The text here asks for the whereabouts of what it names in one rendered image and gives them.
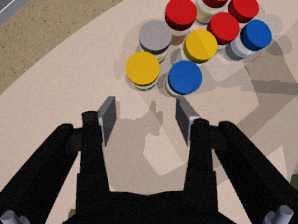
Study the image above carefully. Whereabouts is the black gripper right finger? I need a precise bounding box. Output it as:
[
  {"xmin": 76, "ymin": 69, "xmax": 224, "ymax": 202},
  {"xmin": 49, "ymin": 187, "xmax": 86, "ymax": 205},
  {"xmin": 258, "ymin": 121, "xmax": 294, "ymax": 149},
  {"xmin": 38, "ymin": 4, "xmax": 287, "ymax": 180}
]
[{"xmin": 175, "ymin": 95, "xmax": 298, "ymax": 224}]

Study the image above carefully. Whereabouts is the open brown cardboard box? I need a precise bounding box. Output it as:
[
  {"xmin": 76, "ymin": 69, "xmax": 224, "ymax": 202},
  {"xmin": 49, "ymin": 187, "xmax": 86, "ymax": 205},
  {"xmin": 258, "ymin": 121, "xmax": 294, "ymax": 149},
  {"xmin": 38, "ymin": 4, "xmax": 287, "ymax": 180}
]
[{"xmin": 68, "ymin": 209, "xmax": 76, "ymax": 219}]

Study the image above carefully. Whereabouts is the blue-capped bottle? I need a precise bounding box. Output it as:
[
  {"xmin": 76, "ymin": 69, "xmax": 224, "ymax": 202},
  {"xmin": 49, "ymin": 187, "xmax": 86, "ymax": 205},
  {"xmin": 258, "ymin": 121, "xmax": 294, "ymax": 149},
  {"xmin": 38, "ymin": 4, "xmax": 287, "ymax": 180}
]
[
  {"xmin": 224, "ymin": 19, "xmax": 272, "ymax": 62},
  {"xmin": 163, "ymin": 60, "xmax": 202, "ymax": 99}
]

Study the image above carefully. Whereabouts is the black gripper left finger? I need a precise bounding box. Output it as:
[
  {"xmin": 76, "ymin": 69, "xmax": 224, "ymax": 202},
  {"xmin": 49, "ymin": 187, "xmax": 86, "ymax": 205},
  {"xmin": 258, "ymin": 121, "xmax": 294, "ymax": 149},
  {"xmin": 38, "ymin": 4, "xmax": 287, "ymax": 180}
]
[{"xmin": 0, "ymin": 96, "xmax": 117, "ymax": 224}]

